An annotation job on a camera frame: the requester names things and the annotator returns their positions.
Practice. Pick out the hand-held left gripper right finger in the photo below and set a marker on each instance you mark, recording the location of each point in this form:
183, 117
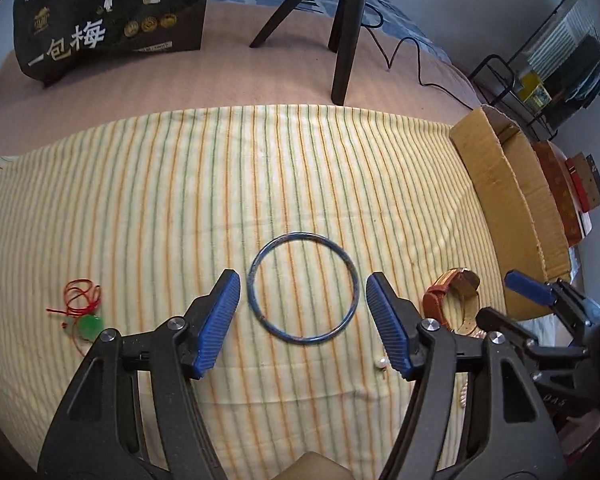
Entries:
390, 330

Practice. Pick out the red patterned box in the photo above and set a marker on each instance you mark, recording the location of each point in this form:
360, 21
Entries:
560, 185

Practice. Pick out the black tripod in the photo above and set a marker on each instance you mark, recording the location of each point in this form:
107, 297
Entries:
345, 35

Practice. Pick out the dark hanging clothes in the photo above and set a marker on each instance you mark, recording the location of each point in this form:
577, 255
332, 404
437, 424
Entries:
585, 75

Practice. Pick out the red flat box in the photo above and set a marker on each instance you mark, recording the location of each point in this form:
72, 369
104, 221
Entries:
582, 182

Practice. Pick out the striped yellow cloth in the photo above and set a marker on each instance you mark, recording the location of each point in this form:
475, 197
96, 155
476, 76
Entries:
205, 200

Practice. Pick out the yellow box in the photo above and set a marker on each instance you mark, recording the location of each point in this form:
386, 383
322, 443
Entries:
535, 91

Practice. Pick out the blue bangle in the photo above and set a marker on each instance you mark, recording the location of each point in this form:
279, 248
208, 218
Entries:
260, 312

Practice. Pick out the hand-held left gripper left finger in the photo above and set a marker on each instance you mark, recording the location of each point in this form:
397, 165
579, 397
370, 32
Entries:
220, 320

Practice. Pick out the pearl earring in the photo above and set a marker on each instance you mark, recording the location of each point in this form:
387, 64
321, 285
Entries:
379, 363

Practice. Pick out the cardboard box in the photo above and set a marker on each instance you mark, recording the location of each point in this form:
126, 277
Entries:
505, 200

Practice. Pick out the black metal rack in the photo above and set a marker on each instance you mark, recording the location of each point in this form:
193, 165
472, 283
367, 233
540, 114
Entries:
505, 67

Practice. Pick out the black printed bag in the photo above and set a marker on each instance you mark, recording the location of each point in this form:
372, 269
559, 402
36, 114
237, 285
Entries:
115, 5

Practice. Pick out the pink blanket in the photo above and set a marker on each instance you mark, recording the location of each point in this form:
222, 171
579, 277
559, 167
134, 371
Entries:
230, 80

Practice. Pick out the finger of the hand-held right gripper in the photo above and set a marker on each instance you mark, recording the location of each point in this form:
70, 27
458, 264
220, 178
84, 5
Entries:
505, 329
526, 285

